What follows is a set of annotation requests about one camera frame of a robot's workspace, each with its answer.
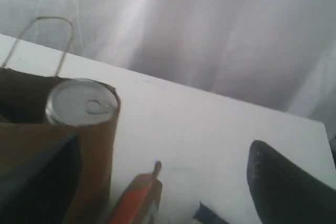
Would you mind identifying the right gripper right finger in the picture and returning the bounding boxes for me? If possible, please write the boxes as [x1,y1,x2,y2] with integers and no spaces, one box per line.
[247,140,335,223]

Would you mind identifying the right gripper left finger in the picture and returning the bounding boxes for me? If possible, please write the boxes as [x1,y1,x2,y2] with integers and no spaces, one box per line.
[1,134,82,223]

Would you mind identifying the long noodle package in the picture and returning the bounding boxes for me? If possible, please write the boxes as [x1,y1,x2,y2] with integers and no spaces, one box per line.
[191,202,228,224]

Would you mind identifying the pull-tab can dark grains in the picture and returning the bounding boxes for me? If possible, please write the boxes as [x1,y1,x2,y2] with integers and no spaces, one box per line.
[45,79,119,126]

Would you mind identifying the brown pouch with orange band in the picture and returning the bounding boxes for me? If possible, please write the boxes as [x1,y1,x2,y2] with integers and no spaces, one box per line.
[105,161,163,224]

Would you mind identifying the brown paper bag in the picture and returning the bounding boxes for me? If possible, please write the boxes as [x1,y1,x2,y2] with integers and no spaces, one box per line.
[0,16,122,224]

